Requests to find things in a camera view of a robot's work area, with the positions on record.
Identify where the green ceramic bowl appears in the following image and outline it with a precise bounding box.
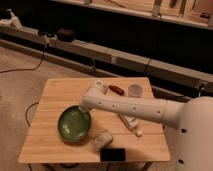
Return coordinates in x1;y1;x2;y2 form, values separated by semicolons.
57;106;91;143

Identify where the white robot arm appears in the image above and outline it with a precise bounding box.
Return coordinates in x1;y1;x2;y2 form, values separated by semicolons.
80;80;213;171

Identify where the red brown snack bar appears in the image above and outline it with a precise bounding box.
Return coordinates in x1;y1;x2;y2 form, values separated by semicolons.
109;85;124;96

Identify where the white plastic bottle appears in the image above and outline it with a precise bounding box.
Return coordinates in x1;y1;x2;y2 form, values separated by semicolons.
120;115;142;137

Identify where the black rectangular box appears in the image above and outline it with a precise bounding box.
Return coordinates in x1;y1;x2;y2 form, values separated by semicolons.
100;148;126;161

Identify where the black round device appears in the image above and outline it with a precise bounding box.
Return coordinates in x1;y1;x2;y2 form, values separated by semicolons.
57;28;76;42

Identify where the white object on ledge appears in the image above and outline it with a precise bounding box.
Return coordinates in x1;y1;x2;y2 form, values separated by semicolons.
0;9;22;29

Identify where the black cable under table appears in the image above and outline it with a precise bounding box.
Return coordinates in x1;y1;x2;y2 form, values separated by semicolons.
25;101;40;128

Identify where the black floor cable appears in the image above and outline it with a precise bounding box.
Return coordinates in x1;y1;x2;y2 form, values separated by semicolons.
0;46;46;75

